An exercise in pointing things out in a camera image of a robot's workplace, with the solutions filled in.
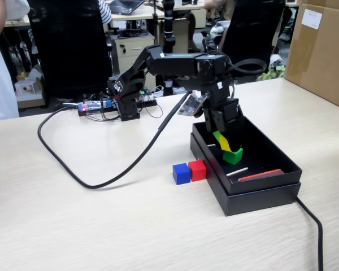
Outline thick black cable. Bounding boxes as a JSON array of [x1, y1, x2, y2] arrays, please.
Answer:
[[228, 58, 268, 77], [295, 196, 324, 271], [38, 93, 193, 190]]

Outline controller circuit board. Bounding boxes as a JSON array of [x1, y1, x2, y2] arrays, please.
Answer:
[[78, 100, 114, 111]]

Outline black cardboard box lid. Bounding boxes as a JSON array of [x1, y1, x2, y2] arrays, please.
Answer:
[[190, 132, 302, 217]]

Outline black cardboard box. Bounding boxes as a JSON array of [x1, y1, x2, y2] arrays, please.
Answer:
[[192, 114, 303, 195]]

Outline black office chair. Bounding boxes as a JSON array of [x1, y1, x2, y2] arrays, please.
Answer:
[[27, 0, 114, 102], [219, 0, 286, 82]]

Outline beige drawer cabinet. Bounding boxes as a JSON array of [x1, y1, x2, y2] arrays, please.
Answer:
[[110, 30, 156, 91]]

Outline red wooden cube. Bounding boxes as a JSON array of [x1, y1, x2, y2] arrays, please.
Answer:
[[188, 160, 207, 182]]

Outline dark laptop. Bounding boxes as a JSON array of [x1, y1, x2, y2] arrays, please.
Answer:
[[107, 0, 146, 15]]

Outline large brown cardboard box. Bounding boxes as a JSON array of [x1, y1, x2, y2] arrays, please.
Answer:
[[284, 0, 339, 112]]

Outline beige office desk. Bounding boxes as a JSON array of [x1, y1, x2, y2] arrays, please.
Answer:
[[4, 5, 207, 28]]

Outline seated background person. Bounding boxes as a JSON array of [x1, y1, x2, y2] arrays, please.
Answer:
[[203, 0, 235, 29]]

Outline blue wooden cube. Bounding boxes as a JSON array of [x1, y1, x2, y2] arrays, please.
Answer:
[[172, 163, 192, 185]]

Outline person in white shirt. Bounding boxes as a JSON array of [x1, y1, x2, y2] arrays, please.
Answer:
[[0, 0, 31, 122]]

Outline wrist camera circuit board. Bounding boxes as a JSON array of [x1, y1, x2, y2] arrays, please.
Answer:
[[177, 94, 209, 118]]

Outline yellow wooden cube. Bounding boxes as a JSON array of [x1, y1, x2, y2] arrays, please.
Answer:
[[218, 134, 234, 154]]

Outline green and white toys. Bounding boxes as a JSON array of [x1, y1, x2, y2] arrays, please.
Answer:
[[259, 53, 286, 81]]

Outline green wooden cube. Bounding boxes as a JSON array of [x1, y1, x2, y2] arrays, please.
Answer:
[[222, 146, 244, 165]]

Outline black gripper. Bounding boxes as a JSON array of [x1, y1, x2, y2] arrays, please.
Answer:
[[203, 97, 243, 155]]

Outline person in striped shirt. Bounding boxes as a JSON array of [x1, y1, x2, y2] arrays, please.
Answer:
[[97, 0, 114, 25]]

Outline orange matchbox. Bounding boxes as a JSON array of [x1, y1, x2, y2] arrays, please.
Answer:
[[237, 168, 285, 183]]

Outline small white box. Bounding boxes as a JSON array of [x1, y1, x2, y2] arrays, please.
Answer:
[[14, 77, 46, 110]]

